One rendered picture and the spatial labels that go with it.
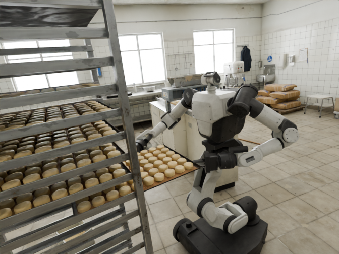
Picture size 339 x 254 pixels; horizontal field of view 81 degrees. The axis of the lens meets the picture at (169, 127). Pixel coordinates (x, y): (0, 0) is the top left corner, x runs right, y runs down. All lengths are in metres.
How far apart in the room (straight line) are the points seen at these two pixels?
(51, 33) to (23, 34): 0.07
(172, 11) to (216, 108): 5.07
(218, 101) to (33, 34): 0.85
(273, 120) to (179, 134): 1.76
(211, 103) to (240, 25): 6.00
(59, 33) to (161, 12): 5.30
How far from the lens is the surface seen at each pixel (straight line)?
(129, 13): 5.73
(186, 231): 1.76
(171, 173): 0.98
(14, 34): 0.72
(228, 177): 2.44
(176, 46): 5.92
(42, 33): 0.72
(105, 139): 0.76
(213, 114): 1.14
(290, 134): 1.15
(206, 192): 1.38
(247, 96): 1.09
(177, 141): 2.74
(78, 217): 0.87
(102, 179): 0.86
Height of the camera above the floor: 1.46
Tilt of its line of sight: 17 degrees down
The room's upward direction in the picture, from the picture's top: 6 degrees counter-clockwise
